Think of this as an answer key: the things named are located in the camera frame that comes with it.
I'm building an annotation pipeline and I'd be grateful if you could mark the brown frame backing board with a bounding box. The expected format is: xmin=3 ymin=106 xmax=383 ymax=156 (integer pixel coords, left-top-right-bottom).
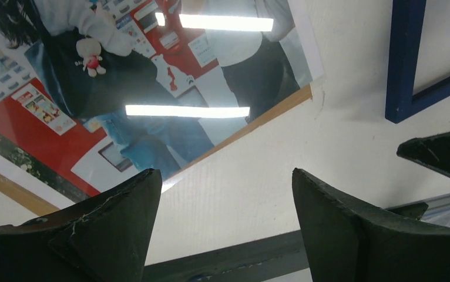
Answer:
xmin=0 ymin=85 xmax=313 ymax=216

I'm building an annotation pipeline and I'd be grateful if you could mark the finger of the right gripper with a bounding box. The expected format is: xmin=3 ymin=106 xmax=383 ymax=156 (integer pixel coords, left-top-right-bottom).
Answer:
xmin=397 ymin=132 xmax=450 ymax=178

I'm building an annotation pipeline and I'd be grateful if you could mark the blue wooden photo frame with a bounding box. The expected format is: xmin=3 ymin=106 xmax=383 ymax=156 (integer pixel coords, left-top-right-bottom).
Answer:
xmin=385 ymin=1 xmax=450 ymax=124

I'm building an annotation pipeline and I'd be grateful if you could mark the clear acrylic glazing sheet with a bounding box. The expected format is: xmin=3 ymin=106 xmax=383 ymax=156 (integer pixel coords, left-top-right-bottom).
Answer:
xmin=0 ymin=0 xmax=325 ymax=196

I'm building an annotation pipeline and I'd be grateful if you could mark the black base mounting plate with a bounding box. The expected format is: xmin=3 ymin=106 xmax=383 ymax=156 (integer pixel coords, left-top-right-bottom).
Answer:
xmin=142 ymin=230 xmax=308 ymax=281

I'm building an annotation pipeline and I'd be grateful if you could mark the photo of people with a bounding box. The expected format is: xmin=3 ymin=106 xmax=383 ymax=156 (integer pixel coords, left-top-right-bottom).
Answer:
xmin=0 ymin=0 xmax=325 ymax=209

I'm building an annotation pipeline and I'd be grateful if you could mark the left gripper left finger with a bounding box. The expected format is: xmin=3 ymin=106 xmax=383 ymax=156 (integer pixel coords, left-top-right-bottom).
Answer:
xmin=0 ymin=169 xmax=162 ymax=281

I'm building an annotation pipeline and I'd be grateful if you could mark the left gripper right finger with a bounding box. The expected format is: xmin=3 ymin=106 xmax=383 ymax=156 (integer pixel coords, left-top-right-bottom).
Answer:
xmin=292 ymin=169 xmax=450 ymax=281

